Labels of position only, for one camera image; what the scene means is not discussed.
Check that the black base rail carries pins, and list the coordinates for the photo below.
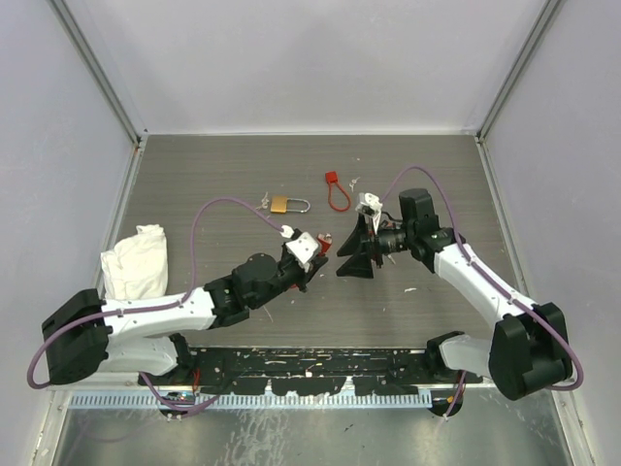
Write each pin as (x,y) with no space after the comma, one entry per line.
(310,372)

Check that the white cloth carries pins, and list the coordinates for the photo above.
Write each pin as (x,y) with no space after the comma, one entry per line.
(137,266)

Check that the brass padlock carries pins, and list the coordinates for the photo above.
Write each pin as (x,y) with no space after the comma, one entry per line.
(280,205)

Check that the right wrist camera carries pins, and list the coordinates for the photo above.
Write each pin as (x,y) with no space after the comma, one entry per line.
(370,207)

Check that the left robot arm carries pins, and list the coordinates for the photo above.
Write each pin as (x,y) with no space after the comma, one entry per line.
(88,335)

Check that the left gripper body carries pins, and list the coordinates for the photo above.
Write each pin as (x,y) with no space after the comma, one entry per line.
(301,277)

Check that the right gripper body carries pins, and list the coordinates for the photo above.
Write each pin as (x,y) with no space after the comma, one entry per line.
(377,249)

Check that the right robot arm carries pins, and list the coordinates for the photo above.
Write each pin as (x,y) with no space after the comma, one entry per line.
(528,349)

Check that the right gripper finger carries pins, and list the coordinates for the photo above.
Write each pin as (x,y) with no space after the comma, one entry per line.
(357,266)
(356,239)

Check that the slotted cable duct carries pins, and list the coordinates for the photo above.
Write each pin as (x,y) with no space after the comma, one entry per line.
(143,400)

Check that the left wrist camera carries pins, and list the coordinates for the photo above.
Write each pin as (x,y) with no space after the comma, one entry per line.
(303,246)

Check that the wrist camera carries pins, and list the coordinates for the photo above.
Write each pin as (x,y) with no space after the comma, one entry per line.
(370,207)
(303,246)

